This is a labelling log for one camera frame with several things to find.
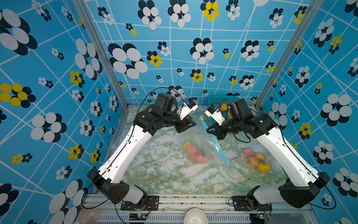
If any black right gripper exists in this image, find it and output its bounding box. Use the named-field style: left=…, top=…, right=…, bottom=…
left=205, top=117, right=242, bottom=140

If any pink red peach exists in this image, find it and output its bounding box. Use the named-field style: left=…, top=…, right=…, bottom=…
left=243, top=148, right=255, bottom=158

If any yellow orange peach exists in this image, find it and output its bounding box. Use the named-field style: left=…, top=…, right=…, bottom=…
left=183, top=142, right=191, bottom=150

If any teal plastic basket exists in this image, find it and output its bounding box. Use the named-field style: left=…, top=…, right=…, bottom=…
left=208, top=95, right=240, bottom=105

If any clear zip-top bag blue zipper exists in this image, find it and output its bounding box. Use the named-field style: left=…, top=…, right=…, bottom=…
left=238, top=139, right=282, bottom=178

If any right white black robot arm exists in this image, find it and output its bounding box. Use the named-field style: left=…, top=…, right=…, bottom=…
left=207, top=113, right=330, bottom=210

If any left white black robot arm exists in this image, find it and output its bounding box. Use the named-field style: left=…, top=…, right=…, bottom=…
left=87, top=108, right=196, bottom=209

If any white bowl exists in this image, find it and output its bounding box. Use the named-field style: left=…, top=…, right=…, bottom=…
left=184, top=208, right=209, bottom=224

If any pink translucent object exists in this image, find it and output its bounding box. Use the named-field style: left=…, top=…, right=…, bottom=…
left=77, top=206, right=100, bottom=224

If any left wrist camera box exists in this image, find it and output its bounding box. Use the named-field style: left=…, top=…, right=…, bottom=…
left=154, top=92, right=199, bottom=120

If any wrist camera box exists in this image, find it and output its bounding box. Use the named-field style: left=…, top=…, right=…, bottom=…
left=154, top=92, right=199, bottom=120
left=205, top=99, right=253, bottom=126

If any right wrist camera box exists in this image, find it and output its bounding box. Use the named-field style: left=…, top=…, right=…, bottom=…
left=205, top=99, right=253, bottom=126

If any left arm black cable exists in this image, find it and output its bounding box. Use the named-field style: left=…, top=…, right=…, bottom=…
left=81, top=86, right=185, bottom=210

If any aluminium front rail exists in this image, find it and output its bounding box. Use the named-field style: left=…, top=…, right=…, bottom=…
left=84, top=194, right=319, bottom=224

